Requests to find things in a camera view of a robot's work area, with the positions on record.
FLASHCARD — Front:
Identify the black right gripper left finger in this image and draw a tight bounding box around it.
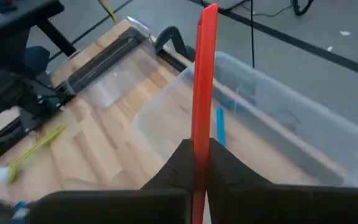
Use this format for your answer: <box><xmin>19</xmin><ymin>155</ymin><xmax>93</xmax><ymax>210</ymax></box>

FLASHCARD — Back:
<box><xmin>29</xmin><ymin>139</ymin><xmax>195</xmax><ymax>224</ymax></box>

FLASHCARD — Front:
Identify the yellow floor cable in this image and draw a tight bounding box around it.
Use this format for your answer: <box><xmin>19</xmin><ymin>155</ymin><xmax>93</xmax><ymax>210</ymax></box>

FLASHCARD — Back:
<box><xmin>99</xmin><ymin>0</ymin><xmax>117</xmax><ymax>23</ymax></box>

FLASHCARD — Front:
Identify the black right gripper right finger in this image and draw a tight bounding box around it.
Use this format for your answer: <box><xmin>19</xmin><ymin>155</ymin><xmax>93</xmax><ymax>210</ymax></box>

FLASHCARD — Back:
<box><xmin>205</xmin><ymin>138</ymin><xmax>358</xmax><ymax>224</ymax></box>

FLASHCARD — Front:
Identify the long black floor cable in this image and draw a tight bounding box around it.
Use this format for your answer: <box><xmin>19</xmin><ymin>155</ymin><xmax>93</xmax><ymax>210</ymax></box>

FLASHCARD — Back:
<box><xmin>249</xmin><ymin>0</ymin><xmax>256</xmax><ymax>68</ymax></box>

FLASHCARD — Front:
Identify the yellow-green dish brush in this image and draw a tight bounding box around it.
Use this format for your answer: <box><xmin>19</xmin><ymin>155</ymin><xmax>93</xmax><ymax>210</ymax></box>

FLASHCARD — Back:
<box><xmin>0</xmin><ymin>124</ymin><xmax>67</xmax><ymax>185</ymax></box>

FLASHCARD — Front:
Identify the large frosted plastic storage bin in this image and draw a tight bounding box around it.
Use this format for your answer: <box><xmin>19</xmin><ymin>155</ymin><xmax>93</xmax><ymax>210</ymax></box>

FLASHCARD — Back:
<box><xmin>131</xmin><ymin>51</ymin><xmax>358</xmax><ymax>189</ymax></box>

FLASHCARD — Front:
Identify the red cloth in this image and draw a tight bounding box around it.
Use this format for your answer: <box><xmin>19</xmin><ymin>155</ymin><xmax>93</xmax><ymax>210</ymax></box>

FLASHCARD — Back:
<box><xmin>190</xmin><ymin>2</ymin><xmax>219</xmax><ymax>224</ymax></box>

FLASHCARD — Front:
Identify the black curved bracket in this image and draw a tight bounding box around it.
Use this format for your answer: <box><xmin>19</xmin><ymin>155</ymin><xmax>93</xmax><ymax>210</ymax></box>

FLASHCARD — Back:
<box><xmin>154</xmin><ymin>26</ymin><xmax>197</xmax><ymax>63</ymax></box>

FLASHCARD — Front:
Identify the small clear plastic bin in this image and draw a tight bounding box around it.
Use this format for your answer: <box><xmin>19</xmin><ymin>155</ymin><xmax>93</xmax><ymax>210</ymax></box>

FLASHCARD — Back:
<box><xmin>50</xmin><ymin>16</ymin><xmax>160</xmax><ymax>110</ymax></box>

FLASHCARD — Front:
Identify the coiled black cable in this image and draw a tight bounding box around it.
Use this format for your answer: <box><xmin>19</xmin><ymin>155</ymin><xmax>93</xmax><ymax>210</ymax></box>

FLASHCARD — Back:
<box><xmin>292</xmin><ymin>0</ymin><xmax>315</xmax><ymax>16</ymax></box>

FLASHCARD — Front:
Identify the dark grey desk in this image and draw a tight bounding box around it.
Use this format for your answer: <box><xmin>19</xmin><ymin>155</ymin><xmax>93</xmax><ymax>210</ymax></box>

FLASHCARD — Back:
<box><xmin>0</xmin><ymin>0</ymin><xmax>78</xmax><ymax>58</ymax></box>

